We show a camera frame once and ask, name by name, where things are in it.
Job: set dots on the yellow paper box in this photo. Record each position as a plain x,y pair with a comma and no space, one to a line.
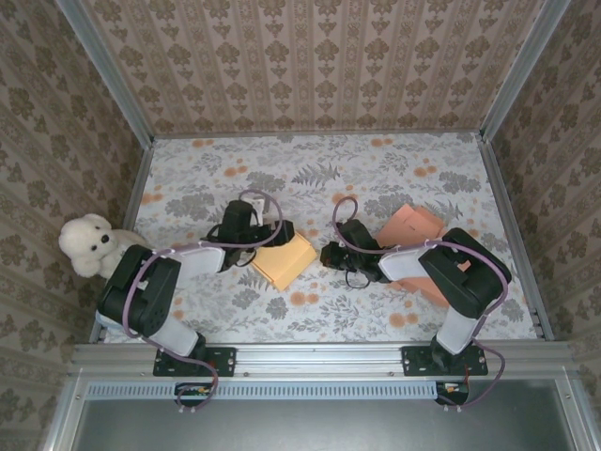
284,265

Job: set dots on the pink paper box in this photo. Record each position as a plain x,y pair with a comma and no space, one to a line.
408,225

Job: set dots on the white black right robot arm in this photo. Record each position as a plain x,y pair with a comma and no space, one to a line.
465,277

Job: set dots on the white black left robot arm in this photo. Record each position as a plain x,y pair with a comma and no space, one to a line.
141,291

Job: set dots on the floral patterned table cover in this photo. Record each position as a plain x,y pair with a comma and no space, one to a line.
328,319

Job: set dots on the white teddy bear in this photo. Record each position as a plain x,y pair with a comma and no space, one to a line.
89,239

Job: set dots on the small black circuit board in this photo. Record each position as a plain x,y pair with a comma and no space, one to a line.
453,392
192,393

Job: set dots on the grey metal sheet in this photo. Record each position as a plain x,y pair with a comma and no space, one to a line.
328,427

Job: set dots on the aluminium mounting rail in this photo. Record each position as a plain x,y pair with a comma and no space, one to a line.
319,359

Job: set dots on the thin aluminium back rail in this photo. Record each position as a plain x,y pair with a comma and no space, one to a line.
319,134

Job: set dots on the aluminium table side rail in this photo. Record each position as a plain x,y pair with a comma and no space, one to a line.
138,185
504,211

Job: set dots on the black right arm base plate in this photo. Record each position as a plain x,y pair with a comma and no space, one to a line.
415,362

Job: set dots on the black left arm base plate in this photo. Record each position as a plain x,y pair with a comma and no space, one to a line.
220,362

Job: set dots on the aluminium corner post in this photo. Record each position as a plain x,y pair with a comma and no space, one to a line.
108,80
521,70

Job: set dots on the aluminium frame bar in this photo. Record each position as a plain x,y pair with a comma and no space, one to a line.
61,418
580,418

